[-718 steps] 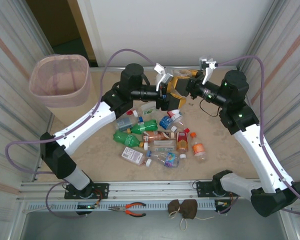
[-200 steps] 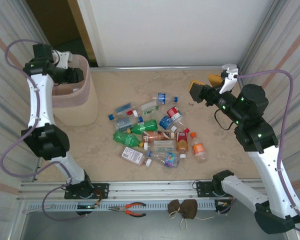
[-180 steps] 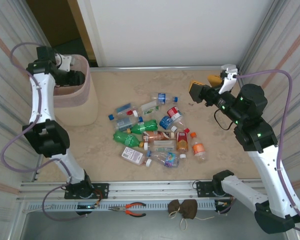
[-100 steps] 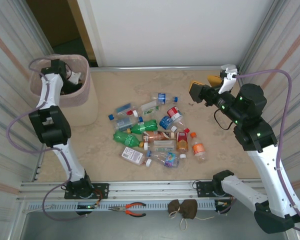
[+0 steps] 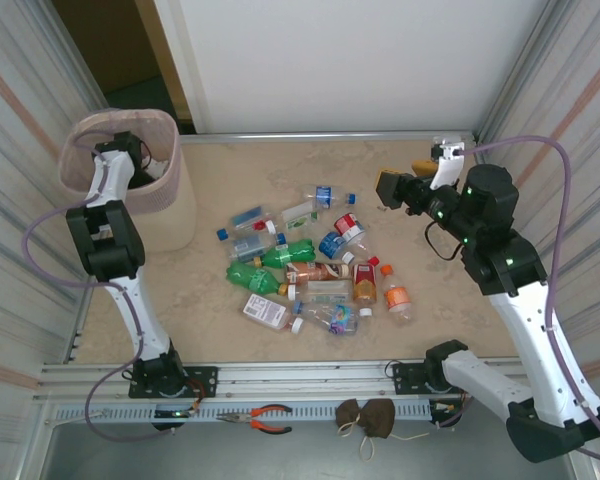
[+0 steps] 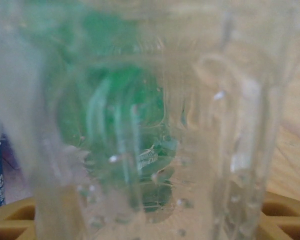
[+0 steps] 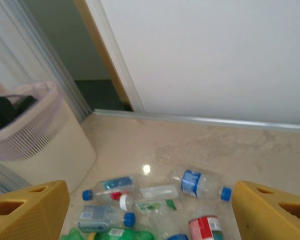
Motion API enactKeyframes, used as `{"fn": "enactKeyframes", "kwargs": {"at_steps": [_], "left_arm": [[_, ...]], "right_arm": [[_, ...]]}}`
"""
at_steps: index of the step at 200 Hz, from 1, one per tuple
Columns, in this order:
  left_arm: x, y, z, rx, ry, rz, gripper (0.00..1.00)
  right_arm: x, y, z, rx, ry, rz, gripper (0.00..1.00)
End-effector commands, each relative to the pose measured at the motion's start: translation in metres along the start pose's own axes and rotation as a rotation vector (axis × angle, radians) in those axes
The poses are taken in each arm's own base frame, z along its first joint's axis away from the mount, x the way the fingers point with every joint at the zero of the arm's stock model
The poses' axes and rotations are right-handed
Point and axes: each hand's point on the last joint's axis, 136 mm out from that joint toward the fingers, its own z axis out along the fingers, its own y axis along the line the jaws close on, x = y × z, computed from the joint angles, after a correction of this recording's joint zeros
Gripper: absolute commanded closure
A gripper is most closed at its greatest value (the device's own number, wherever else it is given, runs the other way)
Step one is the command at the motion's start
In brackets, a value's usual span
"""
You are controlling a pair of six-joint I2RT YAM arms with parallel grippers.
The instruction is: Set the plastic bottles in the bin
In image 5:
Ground clear bottle red label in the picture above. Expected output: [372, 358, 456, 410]
[333, 212, 381, 268]

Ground clear bottle blue white label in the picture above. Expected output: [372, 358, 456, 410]
[302, 183, 358, 210]

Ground crushed bottle dark blue label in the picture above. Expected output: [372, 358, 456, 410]
[318, 229, 357, 265]

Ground clear bottle green label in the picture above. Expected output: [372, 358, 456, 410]
[264, 201, 322, 235]

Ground pink beige waste bin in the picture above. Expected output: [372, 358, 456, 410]
[58, 107, 199, 254]

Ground amber tea bottle red label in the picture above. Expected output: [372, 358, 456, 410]
[352, 262, 381, 320]

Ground orange drink bottle orange cap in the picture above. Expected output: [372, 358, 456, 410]
[379, 263, 416, 327]

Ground brown label bottle white cap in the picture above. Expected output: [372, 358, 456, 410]
[284, 260, 354, 285]

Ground green bottle yellow cap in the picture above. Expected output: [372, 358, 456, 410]
[252, 238, 316, 269]
[224, 260, 289, 297]

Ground clear square bottle white cap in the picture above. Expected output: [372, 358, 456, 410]
[285, 279, 355, 305]

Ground clear bottle colourful purple label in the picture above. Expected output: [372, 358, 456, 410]
[292, 301, 361, 339]

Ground clear bottle grey blue label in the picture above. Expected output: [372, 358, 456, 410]
[228, 232, 288, 263]

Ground brown wooden door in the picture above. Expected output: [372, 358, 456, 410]
[133, 0, 197, 135]

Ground flat clear bottle blue cap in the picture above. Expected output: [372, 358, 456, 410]
[216, 203, 276, 242]

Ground brown cloth pouch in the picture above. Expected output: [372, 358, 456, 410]
[355, 398, 430, 462]
[334, 398, 367, 439]

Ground small circuit board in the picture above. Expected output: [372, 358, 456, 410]
[153, 407, 199, 420]

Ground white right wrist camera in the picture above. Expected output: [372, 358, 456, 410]
[429, 135, 467, 191]

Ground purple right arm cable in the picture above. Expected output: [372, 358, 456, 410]
[459, 135, 600, 464]

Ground thin black cable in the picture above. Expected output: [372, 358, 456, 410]
[423, 219, 464, 262]

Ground aluminium table edge rail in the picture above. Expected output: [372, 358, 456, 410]
[179, 130, 476, 146]

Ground aluminium frame post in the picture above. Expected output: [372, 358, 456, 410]
[472, 0, 571, 146]
[27, 0, 111, 114]

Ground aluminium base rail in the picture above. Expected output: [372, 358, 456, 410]
[32, 360, 536, 404]

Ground grey slotted cable duct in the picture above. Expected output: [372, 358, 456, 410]
[47, 399, 464, 426]

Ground orange handled pliers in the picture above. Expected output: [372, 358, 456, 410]
[215, 403, 294, 434]

